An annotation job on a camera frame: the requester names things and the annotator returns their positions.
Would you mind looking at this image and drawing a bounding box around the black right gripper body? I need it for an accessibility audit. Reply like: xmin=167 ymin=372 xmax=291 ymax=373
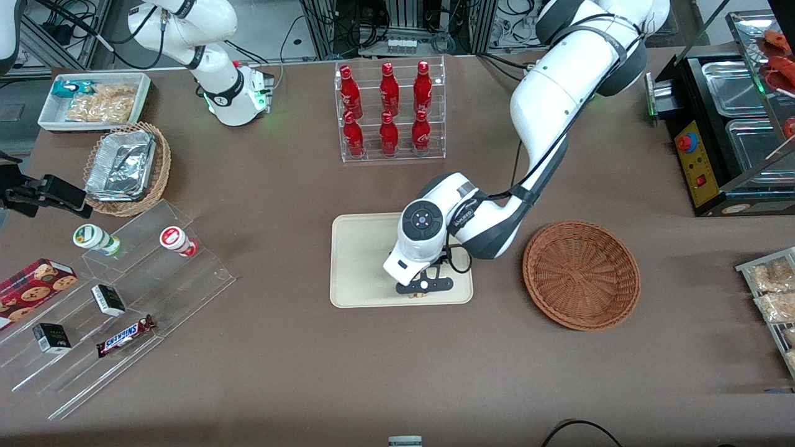
xmin=0 ymin=152 xmax=27 ymax=215

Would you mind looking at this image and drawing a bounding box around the beige rectangular tray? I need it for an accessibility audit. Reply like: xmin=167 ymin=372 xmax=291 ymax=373
xmin=329 ymin=213 xmax=474 ymax=309

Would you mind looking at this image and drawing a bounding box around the oval wicker basket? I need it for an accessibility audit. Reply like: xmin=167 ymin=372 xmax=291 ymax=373
xmin=83 ymin=122 xmax=172 ymax=217

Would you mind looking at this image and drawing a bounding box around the round brown wicker basket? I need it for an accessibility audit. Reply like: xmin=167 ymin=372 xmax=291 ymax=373
xmin=522 ymin=220 xmax=641 ymax=332

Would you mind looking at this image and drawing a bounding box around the green lid yoghurt cup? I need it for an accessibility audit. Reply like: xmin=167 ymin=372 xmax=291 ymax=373
xmin=73 ymin=224 xmax=122 ymax=256

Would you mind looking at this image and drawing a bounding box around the stack of foil trays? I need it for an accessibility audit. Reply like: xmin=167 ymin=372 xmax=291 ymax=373
xmin=85 ymin=129 xmax=157 ymax=202

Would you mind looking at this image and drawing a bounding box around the white rectangular bin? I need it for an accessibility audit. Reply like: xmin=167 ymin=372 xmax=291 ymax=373
xmin=37 ymin=73 xmax=152 ymax=133

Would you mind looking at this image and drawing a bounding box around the red cookie box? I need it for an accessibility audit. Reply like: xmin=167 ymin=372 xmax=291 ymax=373
xmin=0 ymin=258 xmax=79 ymax=332

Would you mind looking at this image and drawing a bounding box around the clear bag of crackers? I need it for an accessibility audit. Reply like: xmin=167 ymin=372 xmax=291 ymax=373
xmin=65 ymin=84 xmax=139 ymax=124

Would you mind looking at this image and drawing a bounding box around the teal snack packet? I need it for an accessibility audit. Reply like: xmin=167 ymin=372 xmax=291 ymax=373
xmin=52 ymin=80 xmax=95 ymax=99

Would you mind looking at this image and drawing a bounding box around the small black box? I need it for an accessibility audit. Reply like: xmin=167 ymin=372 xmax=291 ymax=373
xmin=32 ymin=323 xmax=72 ymax=354
xmin=91 ymin=284 xmax=126 ymax=317

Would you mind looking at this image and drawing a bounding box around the red lid yoghurt cup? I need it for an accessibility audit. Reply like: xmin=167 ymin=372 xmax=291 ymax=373
xmin=159 ymin=227 xmax=199 ymax=258

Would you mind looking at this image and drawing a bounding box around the clear acrylic bottle rack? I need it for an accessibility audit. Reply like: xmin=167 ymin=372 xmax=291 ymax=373
xmin=335 ymin=56 xmax=447 ymax=163

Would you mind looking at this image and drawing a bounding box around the red cola bottle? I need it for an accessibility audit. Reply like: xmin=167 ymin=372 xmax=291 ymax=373
xmin=414 ymin=60 xmax=434 ymax=114
xmin=379 ymin=111 xmax=399 ymax=156
xmin=379 ymin=62 xmax=400 ymax=115
xmin=411 ymin=109 xmax=432 ymax=153
xmin=342 ymin=111 xmax=365 ymax=158
xmin=339 ymin=65 xmax=364 ymax=120

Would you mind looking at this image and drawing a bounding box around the Snickers chocolate bar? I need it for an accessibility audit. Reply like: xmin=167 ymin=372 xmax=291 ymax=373
xmin=96 ymin=314 xmax=156 ymax=358

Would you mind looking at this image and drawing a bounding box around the clear acrylic stepped stand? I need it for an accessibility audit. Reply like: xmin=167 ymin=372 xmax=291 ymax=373
xmin=0 ymin=199 xmax=237 ymax=421

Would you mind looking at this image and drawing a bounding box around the black hot food display case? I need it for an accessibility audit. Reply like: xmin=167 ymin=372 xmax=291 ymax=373
xmin=646 ymin=9 xmax=795 ymax=218

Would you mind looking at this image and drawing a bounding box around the steel food pan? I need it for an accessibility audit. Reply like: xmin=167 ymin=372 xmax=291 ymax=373
xmin=701 ymin=60 xmax=770 ymax=118
xmin=725 ymin=118 xmax=795 ymax=188

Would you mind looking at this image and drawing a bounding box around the black cable loop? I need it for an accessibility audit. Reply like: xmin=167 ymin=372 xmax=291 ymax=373
xmin=540 ymin=420 xmax=624 ymax=447

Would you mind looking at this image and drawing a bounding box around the grey wire rack tray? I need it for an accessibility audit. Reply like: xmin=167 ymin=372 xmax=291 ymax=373
xmin=736 ymin=247 xmax=795 ymax=379

